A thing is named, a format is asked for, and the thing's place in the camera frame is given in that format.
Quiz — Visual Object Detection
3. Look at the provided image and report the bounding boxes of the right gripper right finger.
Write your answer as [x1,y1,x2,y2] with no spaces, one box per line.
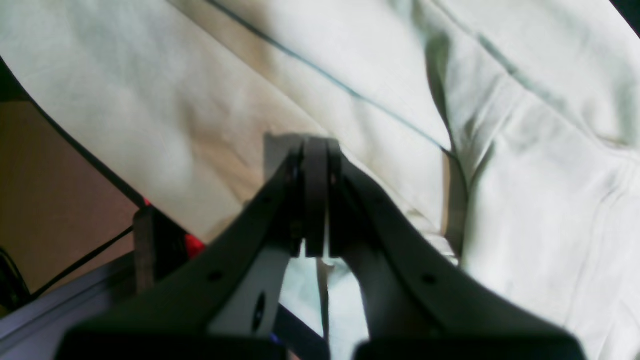
[327,140,585,360]

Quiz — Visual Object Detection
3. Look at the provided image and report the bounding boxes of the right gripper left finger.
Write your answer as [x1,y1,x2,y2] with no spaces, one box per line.
[57,137,329,360]

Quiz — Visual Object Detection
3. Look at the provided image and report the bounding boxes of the red black clamp top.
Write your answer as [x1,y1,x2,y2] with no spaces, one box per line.
[133,199,206,294]

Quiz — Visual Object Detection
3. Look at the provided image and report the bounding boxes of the light green T-shirt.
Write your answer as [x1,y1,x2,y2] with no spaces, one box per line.
[1,0,639,360]

